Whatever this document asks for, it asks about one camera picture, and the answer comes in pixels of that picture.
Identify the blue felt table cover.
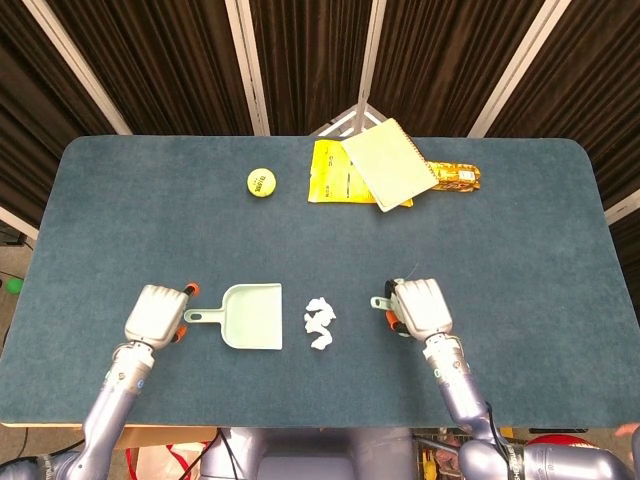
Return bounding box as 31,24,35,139
0,135,640,430

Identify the yellow snack bag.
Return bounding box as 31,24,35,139
306,139,415,209

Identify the dark brown curtain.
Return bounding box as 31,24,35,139
0,0,640,281

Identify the white partition frame post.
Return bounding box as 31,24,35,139
467,0,574,139
357,0,389,109
604,194,640,226
224,0,274,136
0,204,39,241
22,0,134,136

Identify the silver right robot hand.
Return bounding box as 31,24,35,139
383,277,455,342

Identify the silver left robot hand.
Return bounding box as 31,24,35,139
123,282,200,351

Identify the mint green plastic dustpan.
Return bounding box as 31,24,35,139
183,282,285,351

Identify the white tissue paper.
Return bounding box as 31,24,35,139
303,296,337,351

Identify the golden brown snack packet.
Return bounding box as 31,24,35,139
427,159,482,193

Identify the white partition frame foot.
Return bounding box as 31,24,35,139
309,102,401,137

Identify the yellow tennis ball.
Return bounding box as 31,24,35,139
245,168,278,201

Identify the white bag with red handles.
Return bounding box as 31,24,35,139
124,442,210,480

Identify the grey-blue robot torso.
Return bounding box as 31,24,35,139
199,427,416,480

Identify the pale yellow spiral notebook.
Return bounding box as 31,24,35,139
340,117,441,214

